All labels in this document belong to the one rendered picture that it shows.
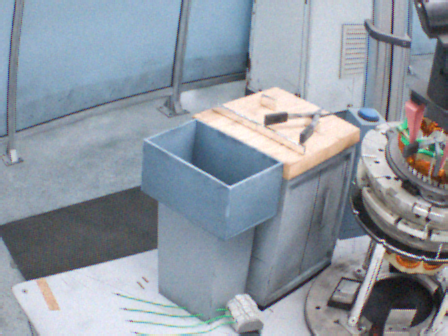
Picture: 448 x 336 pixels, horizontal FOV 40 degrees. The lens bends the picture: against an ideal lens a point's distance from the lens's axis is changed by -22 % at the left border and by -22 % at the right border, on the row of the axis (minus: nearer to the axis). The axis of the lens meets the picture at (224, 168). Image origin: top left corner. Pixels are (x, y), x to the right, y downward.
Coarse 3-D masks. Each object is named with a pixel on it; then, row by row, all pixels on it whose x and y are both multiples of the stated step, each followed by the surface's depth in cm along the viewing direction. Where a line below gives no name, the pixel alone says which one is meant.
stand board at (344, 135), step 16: (256, 96) 122; (272, 96) 123; (288, 96) 124; (208, 112) 115; (240, 112) 116; (256, 112) 117; (272, 112) 118; (288, 112) 118; (304, 112) 119; (224, 128) 111; (240, 128) 112; (272, 128) 113; (288, 128) 113; (304, 128) 114; (320, 128) 114; (336, 128) 115; (352, 128) 116; (256, 144) 108; (272, 144) 108; (304, 144) 109; (320, 144) 110; (336, 144) 111; (352, 144) 116; (288, 160) 104; (304, 160) 106; (320, 160) 109; (288, 176) 104
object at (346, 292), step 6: (342, 282) 118; (348, 282) 116; (354, 282) 118; (342, 288) 115; (348, 288) 115; (354, 288) 115; (336, 294) 115; (342, 294) 114; (348, 294) 113; (354, 294) 114; (336, 300) 115; (342, 300) 114; (348, 300) 114
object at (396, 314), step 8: (392, 304) 104; (400, 304) 104; (408, 304) 104; (416, 304) 104; (392, 312) 103; (400, 312) 103; (408, 312) 103; (384, 320) 106; (392, 320) 104; (400, 320) 104; (408, 320) 104; (384, 328) 104; (392, 328) 104; (400, 328) 103; (408, 328) 103
